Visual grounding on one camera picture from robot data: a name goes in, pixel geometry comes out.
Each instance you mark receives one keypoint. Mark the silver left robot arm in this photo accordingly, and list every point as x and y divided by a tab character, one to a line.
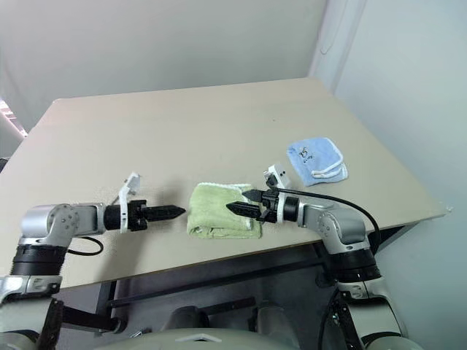
54	218

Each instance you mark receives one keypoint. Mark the grey robot torso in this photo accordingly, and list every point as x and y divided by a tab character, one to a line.
164	342

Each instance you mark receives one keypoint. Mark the green towel with white trim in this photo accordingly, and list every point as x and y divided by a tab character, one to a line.
211	215

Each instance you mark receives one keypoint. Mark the folded blue towel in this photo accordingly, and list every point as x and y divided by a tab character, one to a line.
315	156

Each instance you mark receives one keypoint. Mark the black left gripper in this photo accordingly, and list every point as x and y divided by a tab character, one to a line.
136	216

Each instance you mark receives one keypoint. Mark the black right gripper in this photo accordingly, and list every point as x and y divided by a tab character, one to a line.
269	206

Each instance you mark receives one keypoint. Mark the dark rounded robot leg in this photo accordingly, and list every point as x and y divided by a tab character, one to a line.
273	317
189	319

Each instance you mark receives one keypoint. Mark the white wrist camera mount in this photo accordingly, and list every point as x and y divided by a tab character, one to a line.
125	193
279	176

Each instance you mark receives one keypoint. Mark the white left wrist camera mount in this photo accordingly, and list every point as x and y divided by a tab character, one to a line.
125	193

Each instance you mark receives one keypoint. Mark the black metal table frame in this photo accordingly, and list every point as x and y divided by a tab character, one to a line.
204	280

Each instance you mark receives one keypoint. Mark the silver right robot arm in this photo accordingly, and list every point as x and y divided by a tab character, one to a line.
339	226

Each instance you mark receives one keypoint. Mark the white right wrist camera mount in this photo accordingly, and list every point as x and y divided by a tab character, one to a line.
279	176

